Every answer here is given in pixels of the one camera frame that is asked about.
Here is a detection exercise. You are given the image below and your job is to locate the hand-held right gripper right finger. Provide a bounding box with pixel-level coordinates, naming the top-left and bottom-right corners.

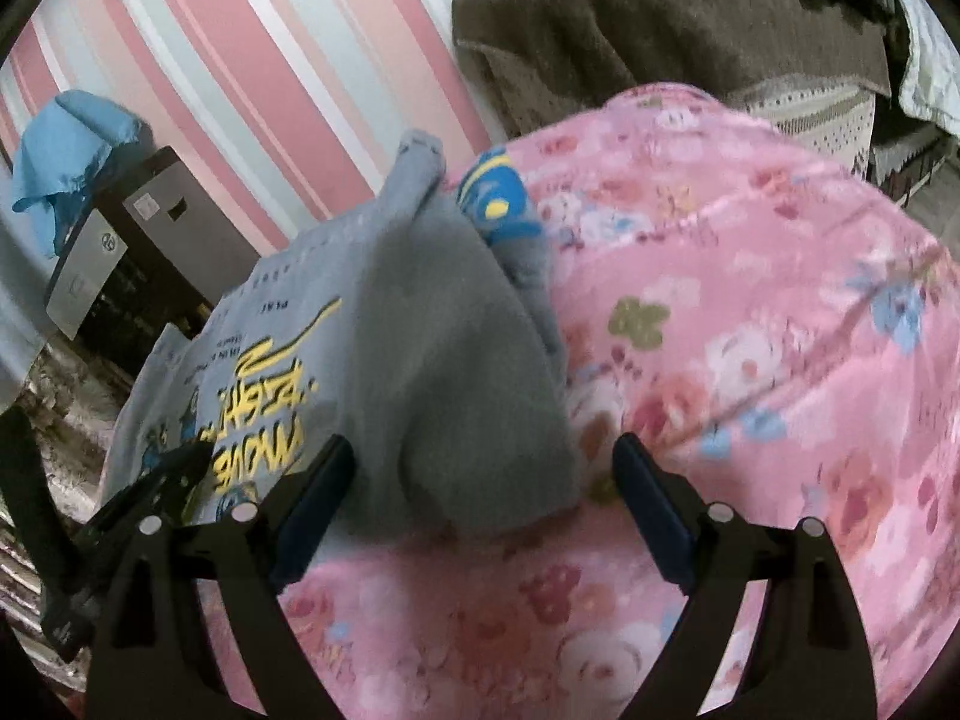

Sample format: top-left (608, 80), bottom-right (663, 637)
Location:
top-left (611, 431), bottom-right (878, 720)

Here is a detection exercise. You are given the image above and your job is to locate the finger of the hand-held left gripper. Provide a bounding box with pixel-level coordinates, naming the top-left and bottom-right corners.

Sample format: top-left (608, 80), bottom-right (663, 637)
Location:
top-left (75, 439), bottom-right (217, 548)

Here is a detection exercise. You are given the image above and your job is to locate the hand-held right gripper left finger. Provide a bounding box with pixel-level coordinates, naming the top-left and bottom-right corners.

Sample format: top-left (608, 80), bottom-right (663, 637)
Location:
top-left (86, 433), bottom-right (357, 720)

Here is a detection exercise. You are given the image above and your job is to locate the grey printed sweatshirt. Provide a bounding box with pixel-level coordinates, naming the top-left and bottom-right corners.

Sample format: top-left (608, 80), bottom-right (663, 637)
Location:
top-left (97, 127), bottom-right (582, 541)

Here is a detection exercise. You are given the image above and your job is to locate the brown floral cloth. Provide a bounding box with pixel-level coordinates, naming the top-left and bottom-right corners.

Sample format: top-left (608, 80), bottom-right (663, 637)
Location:
top-left (0, 345), bottom-right (151, 683)

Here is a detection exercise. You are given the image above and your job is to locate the black cabinet appliance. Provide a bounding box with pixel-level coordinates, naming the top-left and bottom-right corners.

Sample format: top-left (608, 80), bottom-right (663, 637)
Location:
top-left (45, 146), bottom-right (260, 383)

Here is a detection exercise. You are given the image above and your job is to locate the pink floral blanket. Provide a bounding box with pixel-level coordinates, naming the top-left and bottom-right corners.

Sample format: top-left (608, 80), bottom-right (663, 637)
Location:
top-left (195, 82), bottom-right (960, 720)

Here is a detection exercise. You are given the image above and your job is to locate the blue cloth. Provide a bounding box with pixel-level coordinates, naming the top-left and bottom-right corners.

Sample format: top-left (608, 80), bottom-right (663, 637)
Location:
top-left (11, 88), bottom-right (155, 260)

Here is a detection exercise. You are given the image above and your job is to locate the dotted lace sofa cover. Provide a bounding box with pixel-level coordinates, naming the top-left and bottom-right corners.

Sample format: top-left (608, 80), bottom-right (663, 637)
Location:
top-left (731, 79), bottom-right (938, 203)

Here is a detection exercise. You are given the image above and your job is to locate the brown fleece blanket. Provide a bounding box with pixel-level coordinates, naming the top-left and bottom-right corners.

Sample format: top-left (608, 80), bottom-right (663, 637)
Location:
top-left (450, 0), bottom-right (893, 158)

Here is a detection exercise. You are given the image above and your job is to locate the white crumpled cloth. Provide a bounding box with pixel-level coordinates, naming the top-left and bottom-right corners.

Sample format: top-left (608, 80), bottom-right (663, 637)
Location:
top-left (885, 0), bottom-right (960, 140)

